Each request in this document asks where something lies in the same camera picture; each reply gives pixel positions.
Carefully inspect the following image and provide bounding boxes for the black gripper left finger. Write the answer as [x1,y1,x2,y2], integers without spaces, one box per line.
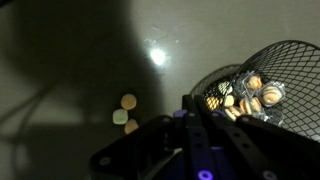
[182,95,215,180]

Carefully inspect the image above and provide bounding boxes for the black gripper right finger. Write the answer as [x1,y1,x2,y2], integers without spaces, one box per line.
[194,95,284,180]

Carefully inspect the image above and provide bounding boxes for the wrapped cookies in basket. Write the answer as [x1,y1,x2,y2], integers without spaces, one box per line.
[203,71,286,126]

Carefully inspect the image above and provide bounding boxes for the yellow chip cluster on table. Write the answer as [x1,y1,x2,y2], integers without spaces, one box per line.
[112,94,139,134]

